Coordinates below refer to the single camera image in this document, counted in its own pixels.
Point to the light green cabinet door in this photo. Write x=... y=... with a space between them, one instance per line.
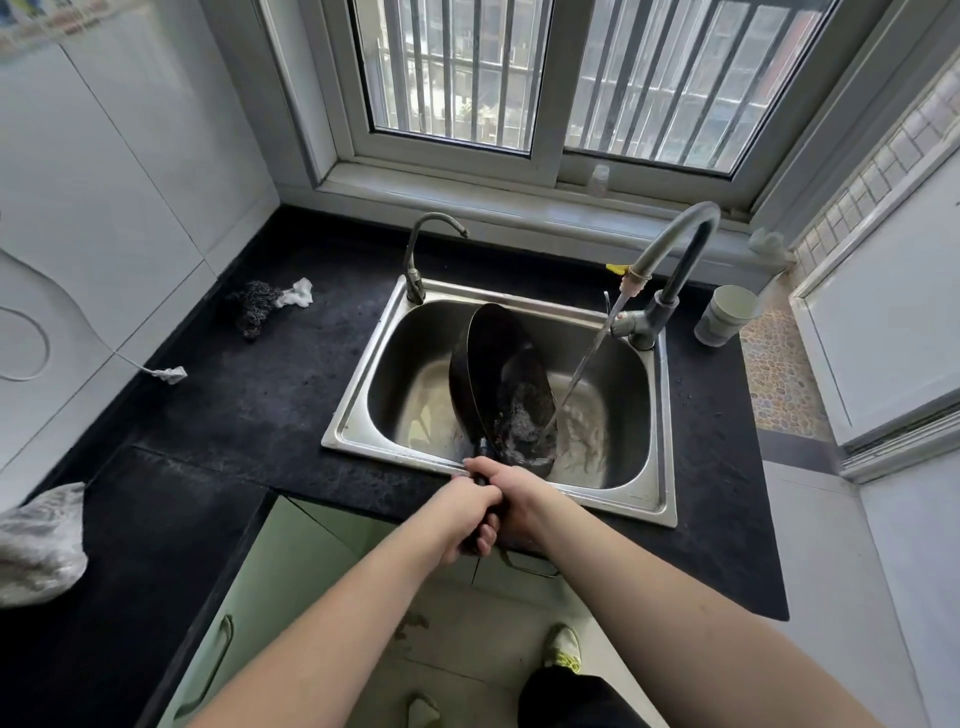
x=277 y=600

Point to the person's right hand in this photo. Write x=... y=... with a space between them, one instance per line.
x=529 y=502

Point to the person's left fingers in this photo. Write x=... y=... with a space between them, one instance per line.
x=484 y=538

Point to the white door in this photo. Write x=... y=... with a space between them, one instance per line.
x=885 y=330

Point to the person's left hand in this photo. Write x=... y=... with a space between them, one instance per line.
x=450 y=517

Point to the person's right forearm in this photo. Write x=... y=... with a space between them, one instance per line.
x=675 y=622

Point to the stack of white paper cups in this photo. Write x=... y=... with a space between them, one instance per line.
x=726 y=315

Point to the crumpled white tissue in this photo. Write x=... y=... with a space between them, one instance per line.
x=297 y=293

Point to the black frying pan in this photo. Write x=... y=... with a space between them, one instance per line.
x=502 y=382

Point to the person's black trouser leg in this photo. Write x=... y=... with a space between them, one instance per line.
x=577 y=701

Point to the person's left forearm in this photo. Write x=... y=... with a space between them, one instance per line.
x=330 y=630

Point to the dark steel wool scrubber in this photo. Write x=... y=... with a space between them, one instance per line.
x=253 y=307

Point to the large grey gooseneck faucet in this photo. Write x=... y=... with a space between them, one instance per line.
x=675 y=247

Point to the metal window security bars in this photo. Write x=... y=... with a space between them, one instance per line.
x=660 y=75

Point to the person's right shoe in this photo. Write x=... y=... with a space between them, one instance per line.
x=562 y=649

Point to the person's left shoe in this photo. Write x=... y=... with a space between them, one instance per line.
x=422 y=712

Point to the grey crumpled rag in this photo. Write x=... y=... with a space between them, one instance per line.
x=41 y=544

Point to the small clear plastic bottle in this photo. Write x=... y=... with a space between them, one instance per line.
x=598 y=182

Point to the stainless steel sink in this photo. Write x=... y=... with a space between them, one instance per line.
x=420 y=375

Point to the white sliding window frame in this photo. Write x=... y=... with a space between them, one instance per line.
x=551 y=90

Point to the clear plastic bag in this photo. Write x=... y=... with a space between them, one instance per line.
x=769 y=247

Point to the person's right thumb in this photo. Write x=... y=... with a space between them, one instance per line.
x=484 y=469

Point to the small curved metal faucet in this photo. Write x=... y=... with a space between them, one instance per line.
x=414 y=255

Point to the person's shoe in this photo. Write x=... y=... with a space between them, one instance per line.
x=422 y=712
x=562 y=649

